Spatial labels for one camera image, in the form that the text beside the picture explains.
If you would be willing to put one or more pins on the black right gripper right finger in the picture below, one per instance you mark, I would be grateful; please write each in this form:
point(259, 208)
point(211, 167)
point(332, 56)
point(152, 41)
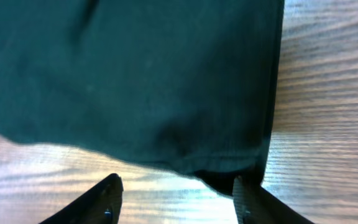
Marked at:
point(254, 205)

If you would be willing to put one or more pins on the black shirt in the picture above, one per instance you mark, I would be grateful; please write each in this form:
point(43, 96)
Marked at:
point(180, 85)

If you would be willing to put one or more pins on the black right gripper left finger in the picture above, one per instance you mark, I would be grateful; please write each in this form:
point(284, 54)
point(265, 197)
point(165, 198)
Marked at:
point(101, 204)

